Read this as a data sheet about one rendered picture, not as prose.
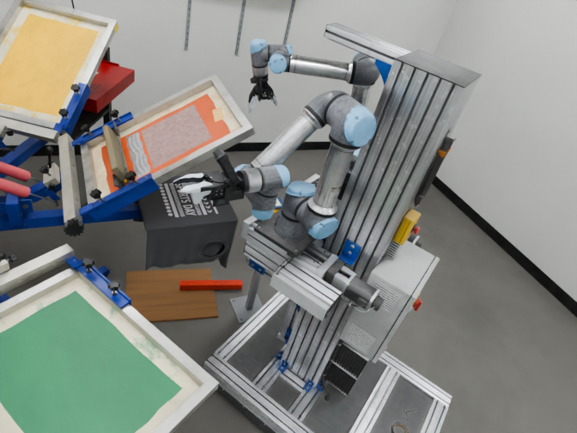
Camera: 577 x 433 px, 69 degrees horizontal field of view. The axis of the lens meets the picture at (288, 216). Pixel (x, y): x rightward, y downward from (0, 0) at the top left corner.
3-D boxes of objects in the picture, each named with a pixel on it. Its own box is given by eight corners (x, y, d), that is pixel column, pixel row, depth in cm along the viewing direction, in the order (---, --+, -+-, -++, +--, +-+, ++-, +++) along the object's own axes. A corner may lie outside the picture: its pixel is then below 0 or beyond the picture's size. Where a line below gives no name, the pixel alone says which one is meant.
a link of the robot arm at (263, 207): (261, 200, 150) (267, 175, 143) (276, 220, 143) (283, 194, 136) (241, 204, 145) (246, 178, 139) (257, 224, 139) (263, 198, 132)
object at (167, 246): (222, 257, 251) (230, 210, 230) (227, 267, 246) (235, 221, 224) (142, 268, 231) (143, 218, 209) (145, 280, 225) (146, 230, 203)
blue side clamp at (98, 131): (137, 121, 222) (130, 111, 217) (139, 125, 219) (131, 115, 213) (86, 148, 220) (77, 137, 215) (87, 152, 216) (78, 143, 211)
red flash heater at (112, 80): (74, 67, 312) (72, 51, 305) (134, 83, 315) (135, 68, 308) (24, 97, 264) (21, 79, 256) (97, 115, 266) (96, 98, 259)
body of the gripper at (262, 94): (258, 103, 202) (257, 80, 193) (252, 95, 207) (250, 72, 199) (274, 100, 203) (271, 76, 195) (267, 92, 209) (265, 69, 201)
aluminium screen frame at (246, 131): (217, 79, 224) (215, 73, 221) (255, 134, 185) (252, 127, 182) (84, 147, 218) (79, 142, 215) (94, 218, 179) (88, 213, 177)
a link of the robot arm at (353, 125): (314, 216, 173) (356, 92, 140) (336, 240, 164) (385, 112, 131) (290, 222, 167) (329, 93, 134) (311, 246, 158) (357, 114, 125)
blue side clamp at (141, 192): (157, 181, 185) (149, 171, 180) (160, 188, 182) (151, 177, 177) (95, 214, 183) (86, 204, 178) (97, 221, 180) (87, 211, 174)
